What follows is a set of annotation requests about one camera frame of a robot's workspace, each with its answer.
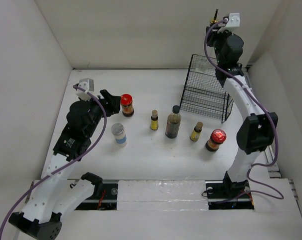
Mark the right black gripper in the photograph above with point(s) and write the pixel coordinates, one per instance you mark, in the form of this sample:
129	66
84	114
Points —
213	34

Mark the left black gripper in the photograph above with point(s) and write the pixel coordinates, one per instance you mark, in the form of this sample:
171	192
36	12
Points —
112	102

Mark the red lid sauce jar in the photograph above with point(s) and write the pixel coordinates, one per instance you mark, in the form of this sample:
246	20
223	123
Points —
127	105
217	137

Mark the clear oil bottle gold spout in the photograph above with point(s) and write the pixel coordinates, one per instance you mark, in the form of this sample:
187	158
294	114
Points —
201	62

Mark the small yellow bottle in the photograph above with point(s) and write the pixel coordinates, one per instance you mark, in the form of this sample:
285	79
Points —
196	132
154	120

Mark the dark sauce bottle black cap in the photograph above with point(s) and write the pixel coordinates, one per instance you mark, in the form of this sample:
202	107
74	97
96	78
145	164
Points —
173	122

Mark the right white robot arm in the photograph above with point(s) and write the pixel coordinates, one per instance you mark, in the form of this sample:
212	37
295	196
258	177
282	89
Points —
258	129

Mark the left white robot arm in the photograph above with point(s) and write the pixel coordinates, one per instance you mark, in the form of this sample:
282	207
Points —
42	216

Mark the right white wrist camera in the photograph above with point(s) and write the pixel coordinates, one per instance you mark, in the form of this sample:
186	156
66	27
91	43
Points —
230	22

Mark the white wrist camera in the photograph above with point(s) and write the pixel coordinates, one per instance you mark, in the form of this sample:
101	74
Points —
87	85
230	22

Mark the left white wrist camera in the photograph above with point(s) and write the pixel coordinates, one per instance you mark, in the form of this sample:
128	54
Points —
87	85

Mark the black wire rack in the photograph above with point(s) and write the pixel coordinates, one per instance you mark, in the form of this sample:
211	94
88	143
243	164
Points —
202	94

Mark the black mounting rail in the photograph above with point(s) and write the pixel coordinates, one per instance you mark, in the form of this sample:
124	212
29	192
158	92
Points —
161	195

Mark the aluminium side rail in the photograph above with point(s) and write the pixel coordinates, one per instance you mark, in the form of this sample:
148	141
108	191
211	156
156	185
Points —
273	170

